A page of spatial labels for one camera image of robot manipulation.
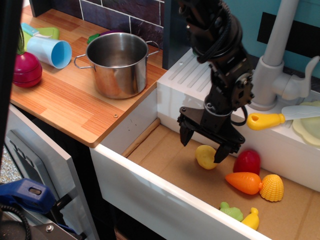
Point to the yellow toy banana piece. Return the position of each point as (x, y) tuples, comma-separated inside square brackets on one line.
[(252, 220)]

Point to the grey toy faucet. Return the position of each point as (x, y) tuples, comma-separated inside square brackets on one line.
[(269, 80)]

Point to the yellow toy corn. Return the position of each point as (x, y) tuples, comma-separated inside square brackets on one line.
[(272, 188)]

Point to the light blue plastic cup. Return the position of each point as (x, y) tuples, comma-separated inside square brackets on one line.
[(54, 52)]

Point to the green toy cutting board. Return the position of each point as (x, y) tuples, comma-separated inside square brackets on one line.
[(53, 32)]

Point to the black camera frame post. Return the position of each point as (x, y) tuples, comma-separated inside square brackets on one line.
[(10, 17)]

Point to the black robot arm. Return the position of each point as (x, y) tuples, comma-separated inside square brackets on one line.
[(215, 36)]

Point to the yellow toy potato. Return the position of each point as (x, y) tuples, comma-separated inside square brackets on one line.
[(205, 156)]

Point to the black metal bracket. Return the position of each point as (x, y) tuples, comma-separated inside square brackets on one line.
[(51, 231)]

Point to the teal handled toy knife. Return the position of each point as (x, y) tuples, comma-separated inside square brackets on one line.
[(32, 31)]

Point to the orange toy carrot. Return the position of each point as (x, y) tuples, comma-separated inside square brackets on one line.
[(246, 182)]

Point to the purple toy eggplant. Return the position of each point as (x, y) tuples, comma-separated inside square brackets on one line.
[(97, 35)]

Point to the green toy lettuce piece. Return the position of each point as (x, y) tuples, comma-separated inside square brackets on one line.
[(233, 212)]

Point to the yellow handled toy knife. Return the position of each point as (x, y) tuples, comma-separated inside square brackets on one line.
[(261, 121)]

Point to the magenta wooden toy radish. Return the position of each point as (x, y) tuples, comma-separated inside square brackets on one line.
[(27, 69)]

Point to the pale green toy plate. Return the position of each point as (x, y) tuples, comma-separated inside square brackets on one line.
[(308, 129)]

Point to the stainless steel pot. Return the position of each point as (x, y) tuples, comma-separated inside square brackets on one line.
[(118, 63)]

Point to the grey oven door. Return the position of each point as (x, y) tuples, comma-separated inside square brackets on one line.
[(39, 158)]

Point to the white toy sink basin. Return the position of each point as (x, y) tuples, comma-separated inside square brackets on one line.
[(143, 169)]

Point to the blue plastic clamp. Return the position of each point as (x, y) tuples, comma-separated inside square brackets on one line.
[(28, 194)]

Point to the red toy pepper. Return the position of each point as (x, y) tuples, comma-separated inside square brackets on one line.
[(248, 161)]

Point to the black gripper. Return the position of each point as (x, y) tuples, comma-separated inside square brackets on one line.
[(217, 128)]

